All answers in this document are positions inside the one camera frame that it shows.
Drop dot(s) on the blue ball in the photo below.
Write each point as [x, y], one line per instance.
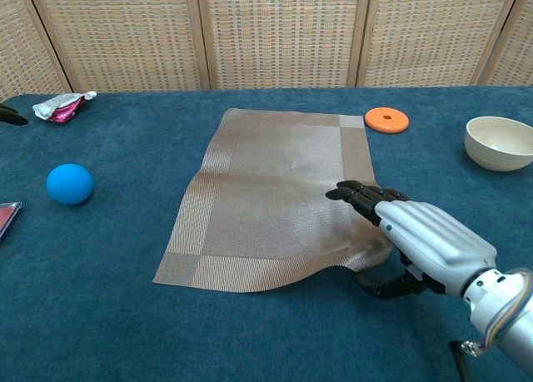
[71, 186]

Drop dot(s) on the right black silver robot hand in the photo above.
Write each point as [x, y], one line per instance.
[433, 240]

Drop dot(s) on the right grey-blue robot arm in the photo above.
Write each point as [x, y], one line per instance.
[512, 328]

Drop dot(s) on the cream round bowl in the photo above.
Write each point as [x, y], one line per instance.
[495, 153]

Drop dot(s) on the woven grey placemat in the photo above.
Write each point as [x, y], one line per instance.
[258, 190]

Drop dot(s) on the blue velvet table cover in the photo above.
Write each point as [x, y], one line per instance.
[125, 336]

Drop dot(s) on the orange disc with hole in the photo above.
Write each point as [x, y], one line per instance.
[377, 123]

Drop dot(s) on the woven rattan screen panel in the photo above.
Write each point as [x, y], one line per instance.
[516, 53]
[283, 36]
[121, 36]
[21, 45]
[433, 36]

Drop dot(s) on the red pad in clear case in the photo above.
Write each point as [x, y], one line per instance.
[6, 217]

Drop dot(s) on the silver pink spout pouch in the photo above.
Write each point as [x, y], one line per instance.
[58, 105]

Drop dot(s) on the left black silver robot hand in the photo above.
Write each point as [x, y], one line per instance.
[10, 115]

